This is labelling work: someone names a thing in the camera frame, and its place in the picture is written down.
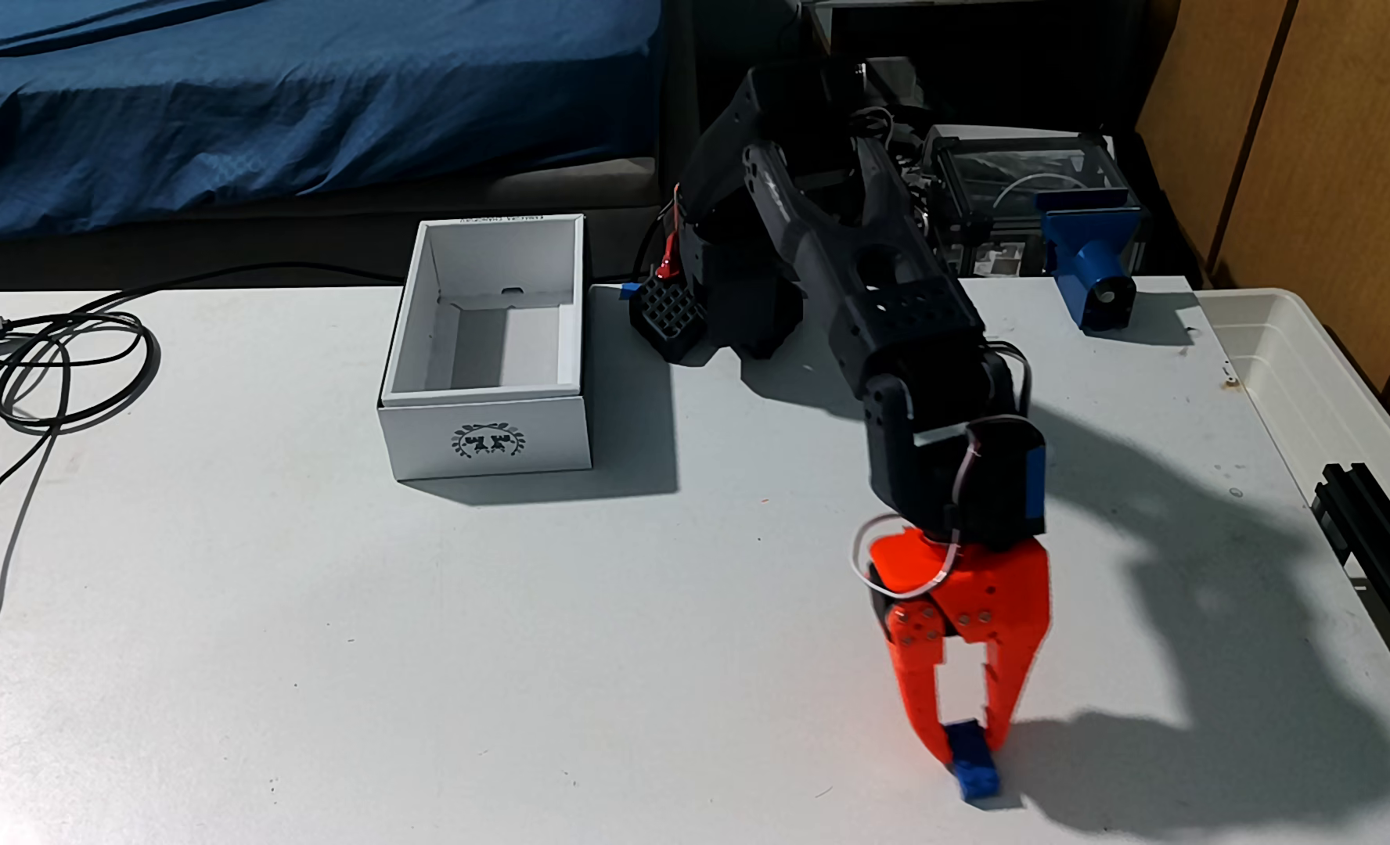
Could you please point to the blue toy brick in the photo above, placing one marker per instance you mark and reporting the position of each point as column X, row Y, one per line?
column 977, row 775

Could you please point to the white cardboard box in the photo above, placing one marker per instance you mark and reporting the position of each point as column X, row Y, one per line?
column 484, row 440

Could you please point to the white plastic bin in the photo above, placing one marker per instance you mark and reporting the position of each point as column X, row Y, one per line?
column 1270, row 352

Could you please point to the black aluminium extrusion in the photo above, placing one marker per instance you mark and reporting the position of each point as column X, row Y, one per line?
column 1370, row 528

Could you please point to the wooden cabinet doors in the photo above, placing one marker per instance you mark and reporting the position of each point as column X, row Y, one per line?
column 1341, row 141

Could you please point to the blue bed sheet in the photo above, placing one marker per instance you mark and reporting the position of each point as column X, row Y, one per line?
column 237, row 106

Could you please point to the blue printed clamp mount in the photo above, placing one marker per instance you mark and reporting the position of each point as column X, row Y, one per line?
column 1088, row 241

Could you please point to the clear enclosure black frame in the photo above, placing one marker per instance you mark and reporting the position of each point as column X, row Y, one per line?
column 1036, row 164

